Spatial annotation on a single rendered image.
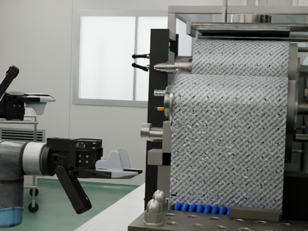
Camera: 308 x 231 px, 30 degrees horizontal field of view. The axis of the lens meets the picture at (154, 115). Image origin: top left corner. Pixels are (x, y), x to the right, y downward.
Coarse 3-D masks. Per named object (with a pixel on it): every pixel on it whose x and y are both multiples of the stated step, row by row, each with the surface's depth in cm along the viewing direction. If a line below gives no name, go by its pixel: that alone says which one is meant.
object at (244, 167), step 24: (192, 144) 121; (216, 144) 120; (240, 144) 119; (264, 144) 118; (192, 168) 121; (216, 168) 120; (240, 168) 119; (264, 168) 118; (192, 192) 121; (216, 192) 120; (240, 192) 119; (264, 192) 118
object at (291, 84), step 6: (288, 84) 119; (294, 84) 119; (288, 90) 118; (294, 90) 118; (288, 96) 117; (294, 96) 117; (288, 102) 117; (294, 102) 117; (288, 108) 117; (294, 108) 117; (288, 114) 117; (288, 120) 118; (288, 126) 119; (288, 132) 121
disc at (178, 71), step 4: (176, 72) 124; (180, 72) 129; (176, 76) 124; (172, 80) 122; (172, 84) 121; (172, 88) 121; (172, 92) 121; (172, 96) 121; (172, 100) 121; (172, 104) 121; (172, 108) 122; (172, 112) 122
